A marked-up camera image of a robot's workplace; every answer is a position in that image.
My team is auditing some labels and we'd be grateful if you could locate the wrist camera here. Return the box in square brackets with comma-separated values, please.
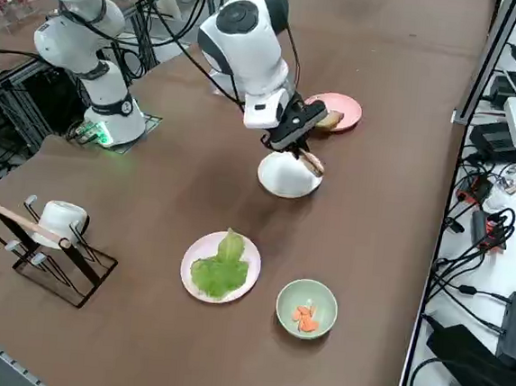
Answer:
[303, 98, 330, 124]

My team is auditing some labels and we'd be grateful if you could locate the green lettuce leaf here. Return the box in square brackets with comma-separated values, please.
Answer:
[187, 225, 255, 302]

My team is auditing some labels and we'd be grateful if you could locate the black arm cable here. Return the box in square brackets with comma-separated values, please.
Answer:
[125, 0, 310, 116]

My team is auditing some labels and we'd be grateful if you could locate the black power adapter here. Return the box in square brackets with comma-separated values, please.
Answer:
[467, 119, 516, 165]

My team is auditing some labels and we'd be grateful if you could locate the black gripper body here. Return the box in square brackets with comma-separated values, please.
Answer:
[260, 89, 316, 156]

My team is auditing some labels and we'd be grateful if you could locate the aluminium camera post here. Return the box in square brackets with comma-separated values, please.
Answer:
[453, 0, 516, 130]

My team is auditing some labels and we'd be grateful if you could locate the green bowl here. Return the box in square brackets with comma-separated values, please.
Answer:
[273, 276, 340, 344]

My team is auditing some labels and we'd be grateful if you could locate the pale plate under lettuce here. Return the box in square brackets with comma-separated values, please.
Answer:
[177, 227, 265, 309]

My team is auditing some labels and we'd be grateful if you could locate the pink plate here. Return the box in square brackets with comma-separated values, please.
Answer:
[300, 90, 365, 138]

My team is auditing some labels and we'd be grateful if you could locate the white cup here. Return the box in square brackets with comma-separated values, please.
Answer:
[31, 199, 91, 251]

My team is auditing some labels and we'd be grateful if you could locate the black wire cup rack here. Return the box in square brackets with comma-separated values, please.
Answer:
[0, 192, 124, 312]

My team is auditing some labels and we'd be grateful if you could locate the brown bread slice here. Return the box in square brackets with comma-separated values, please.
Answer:
[299, 150, 328, 178]
[313, 109, 346, 132]

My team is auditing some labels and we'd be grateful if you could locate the white plate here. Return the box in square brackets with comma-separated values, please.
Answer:
[255, 150, 326, 203]

